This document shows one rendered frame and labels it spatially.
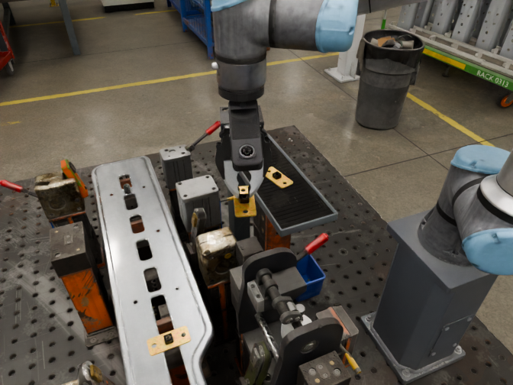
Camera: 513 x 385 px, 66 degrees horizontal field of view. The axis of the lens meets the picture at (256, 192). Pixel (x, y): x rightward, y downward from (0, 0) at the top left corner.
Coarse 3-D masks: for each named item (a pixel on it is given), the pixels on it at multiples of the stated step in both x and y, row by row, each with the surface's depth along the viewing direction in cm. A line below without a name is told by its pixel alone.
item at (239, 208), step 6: (240, 186) 76; (246, 186) 76; (240, 192) 74; (246, 192) 74; (234, 198) 73; (240, 198) 72; (246, 198) 72; (252, 198) 73; (234, 204) 72; (240, 204) 72; (246, 204) 72; (252, 204) 72; (234, 210) 71; (240, 210) 71; (246, 210) 71; (252, 210) 71; (240, 216) 69; (246, 216) 70; (252, 216) 70
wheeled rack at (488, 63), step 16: (384, 16) 468; (416, 32) 466; (432, 32) 455; (448, 32) 445; (432, 48) 425; (448, 48) 416; (464, 48) 423; (496, 48) 405; (448, 64) 428; (464, 64) 392; (480, 64) 388; (496, 64) 386; (512, 64) 386; (496, 80) 368; (512, 80) 359; (512, 96) 368
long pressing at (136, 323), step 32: (128, 160) 131; (96, 192) 118; (160, 192) 117; (128, 224) 107; (160, 224) 107; (128, 256) 98; (160, 256) 98; (128, 288) 91; (192, 288) 90; (128, 320) 84; (192, 320) 84; (128, 352) 79; (192, 352) 78; (128, 384) 74; (160, 384) 74; (192, 384) 74
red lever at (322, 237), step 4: (320, 236) 82; (324, 236) 82; (328, 236) 82; (316, 240) 82; (320, 240) 82; (324, 240) 82; (308, 244) 82; (312, 244) 82; (316, 244) 82; (320, 244) 82; (308, 248) 82; (312, 248) 82; (316, 248) 82; (304, 252) 83; (308, 252) 82; (312, 252) 82; (296, 256) 83; (300, 256) 83; (304, 256) 83
